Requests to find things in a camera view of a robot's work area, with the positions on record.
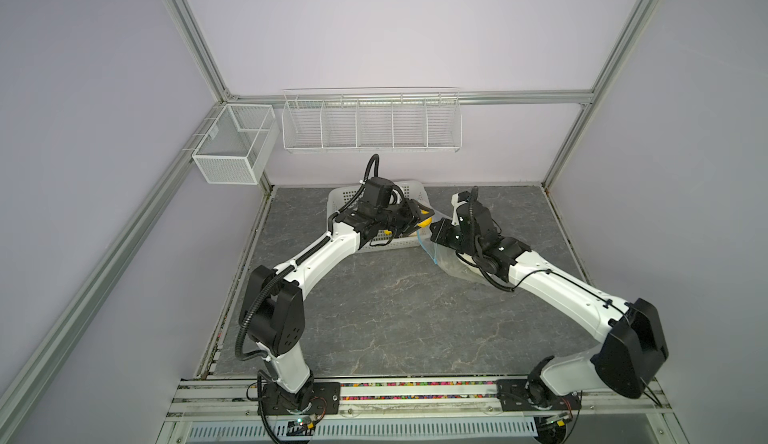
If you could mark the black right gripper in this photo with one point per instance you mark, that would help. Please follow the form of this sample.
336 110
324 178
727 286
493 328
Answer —
447 227

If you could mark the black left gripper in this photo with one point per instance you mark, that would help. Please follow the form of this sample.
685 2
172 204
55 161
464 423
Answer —
413 215

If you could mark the clear zip top bag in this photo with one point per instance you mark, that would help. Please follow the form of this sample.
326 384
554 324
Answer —
444 257

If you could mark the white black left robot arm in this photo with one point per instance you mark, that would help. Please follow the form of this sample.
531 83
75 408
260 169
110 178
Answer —
272 317

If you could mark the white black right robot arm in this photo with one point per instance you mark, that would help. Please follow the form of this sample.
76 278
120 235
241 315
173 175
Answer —
630 342

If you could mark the white perforated plastic basket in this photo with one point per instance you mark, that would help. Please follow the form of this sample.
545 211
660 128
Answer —
346 206

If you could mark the white vent grille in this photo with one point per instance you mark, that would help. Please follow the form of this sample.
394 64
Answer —
338 430

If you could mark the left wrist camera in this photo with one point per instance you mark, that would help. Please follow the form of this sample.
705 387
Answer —
378 192

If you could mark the white wire wall shelf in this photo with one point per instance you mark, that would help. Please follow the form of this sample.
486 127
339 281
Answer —
391 119

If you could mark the aluminium front rail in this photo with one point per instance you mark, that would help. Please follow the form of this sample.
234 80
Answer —
389 397

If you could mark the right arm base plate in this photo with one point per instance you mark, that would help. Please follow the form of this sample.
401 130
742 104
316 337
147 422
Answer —
518 394

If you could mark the white mesh wall box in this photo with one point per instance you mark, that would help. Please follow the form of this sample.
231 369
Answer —
237 146

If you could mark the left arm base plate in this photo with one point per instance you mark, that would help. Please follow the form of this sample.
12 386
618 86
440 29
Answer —
313 398

